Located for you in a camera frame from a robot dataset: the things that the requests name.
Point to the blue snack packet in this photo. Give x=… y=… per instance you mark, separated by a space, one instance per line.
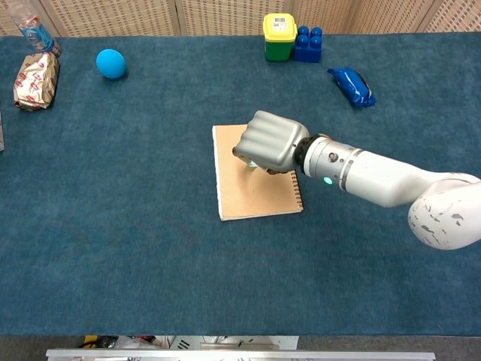
x=351 y=86

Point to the blue toy building block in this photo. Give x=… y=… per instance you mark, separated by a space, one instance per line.
x=308 y=44

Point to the tan spiral notebook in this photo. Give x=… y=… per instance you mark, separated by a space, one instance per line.
x=255 y=192

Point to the gold and red snack bag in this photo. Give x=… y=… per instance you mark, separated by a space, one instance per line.
x=35 y=80

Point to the blue table cloth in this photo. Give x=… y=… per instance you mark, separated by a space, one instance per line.
x=150 y=244

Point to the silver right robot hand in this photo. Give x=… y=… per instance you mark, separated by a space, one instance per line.
x=272 y=141

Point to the aluminium frame rail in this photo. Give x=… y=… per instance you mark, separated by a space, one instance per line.
x=240 y=355

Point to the clear plastic bottle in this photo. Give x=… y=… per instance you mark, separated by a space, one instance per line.
x=34 y=30

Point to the blue foam ball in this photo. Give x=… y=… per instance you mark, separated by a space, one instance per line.
x=111 y=64

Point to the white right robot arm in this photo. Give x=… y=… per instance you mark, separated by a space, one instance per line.
x=387 y=176

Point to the green container with yellow lid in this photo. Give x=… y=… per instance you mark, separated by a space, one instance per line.
x=278 y=37

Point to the wicker folding screen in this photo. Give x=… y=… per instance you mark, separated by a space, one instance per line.
x=233 y=15

